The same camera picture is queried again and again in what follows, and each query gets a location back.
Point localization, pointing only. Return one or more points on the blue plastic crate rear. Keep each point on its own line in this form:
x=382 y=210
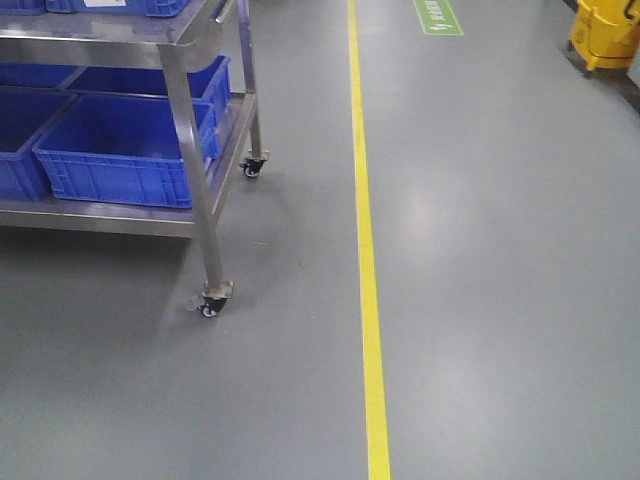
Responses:
x=210 y=85

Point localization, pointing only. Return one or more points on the blue plastic crate front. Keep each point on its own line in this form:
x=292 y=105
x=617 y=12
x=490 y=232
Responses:
x=116 y=149

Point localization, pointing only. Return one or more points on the yellow mop bucket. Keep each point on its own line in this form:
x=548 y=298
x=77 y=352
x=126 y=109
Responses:
x=605 y=34

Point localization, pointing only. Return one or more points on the cart caster wheel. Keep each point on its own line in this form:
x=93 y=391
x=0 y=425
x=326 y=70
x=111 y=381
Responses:
x=212 y=299
x=252 y=163

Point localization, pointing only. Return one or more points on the blue plastic crate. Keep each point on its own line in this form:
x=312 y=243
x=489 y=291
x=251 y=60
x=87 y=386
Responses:
x=210 y=85
x=116 y=149
x=26 y=115

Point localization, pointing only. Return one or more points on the green safety floor sign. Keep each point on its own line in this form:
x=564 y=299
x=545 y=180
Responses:
x=438 y=18

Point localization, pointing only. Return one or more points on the blue crate on cart top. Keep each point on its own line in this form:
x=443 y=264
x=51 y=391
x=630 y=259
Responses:
x=144 y=8

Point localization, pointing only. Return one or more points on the stainless steel cart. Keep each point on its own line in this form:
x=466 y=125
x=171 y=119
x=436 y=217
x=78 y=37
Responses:
x=176 y=46

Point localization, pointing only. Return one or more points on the cart caster wheel rear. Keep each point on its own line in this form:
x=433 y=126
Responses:
x=252 y=163

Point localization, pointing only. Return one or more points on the cart caster wheel front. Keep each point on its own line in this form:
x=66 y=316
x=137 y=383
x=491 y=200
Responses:
x=212 y=299

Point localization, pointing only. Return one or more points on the blue plastic crate left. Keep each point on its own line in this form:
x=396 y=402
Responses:
x=26 y=115

